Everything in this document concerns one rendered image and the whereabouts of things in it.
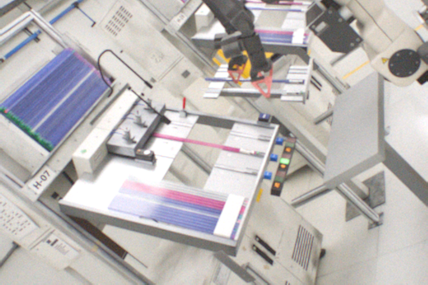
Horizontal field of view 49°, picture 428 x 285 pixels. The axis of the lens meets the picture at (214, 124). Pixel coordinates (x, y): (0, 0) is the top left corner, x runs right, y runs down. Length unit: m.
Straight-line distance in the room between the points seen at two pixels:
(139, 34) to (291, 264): 1.69
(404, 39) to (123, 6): 1.88
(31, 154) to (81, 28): 2.79
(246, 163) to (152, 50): 1.38
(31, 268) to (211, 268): 1.71
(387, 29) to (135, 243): 2.73
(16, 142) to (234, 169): 0.87
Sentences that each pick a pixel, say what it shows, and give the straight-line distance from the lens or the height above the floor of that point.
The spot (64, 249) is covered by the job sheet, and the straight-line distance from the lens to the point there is 2.17.
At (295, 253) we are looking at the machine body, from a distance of 2.40.
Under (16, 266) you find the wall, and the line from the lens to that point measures 3.42.
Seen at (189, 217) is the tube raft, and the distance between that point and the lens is 1.76.
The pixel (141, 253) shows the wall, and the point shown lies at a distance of 3.83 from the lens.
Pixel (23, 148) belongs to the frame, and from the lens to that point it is 1.99.
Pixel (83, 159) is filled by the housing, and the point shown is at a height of 1.28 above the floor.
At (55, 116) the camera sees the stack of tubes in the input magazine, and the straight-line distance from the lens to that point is 2.06.
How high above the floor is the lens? 1.40
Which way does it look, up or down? 13 degrees down
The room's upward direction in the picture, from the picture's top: 48 degrees counter-clockwise
